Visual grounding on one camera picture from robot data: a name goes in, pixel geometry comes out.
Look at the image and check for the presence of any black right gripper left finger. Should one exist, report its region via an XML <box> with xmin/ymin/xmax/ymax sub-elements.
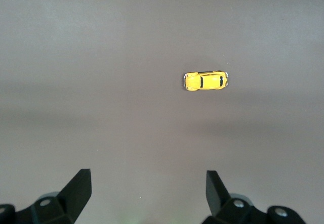
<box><xmin>0</xmin><ymin>168</ymin><xmax>92</xmax><ymax>224</ymax></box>

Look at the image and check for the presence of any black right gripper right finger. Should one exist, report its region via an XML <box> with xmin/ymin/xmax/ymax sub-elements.
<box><xmin>204</xmin><ymin>170</ymin><xmax>308</xmax><ymax>224</ymax></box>

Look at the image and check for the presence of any yellow beetle toy car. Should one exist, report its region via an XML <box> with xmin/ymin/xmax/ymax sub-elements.
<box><xmin>183</xmin><ymin>70</ymin><xmax>230</xmax><ymax>93</ymax></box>

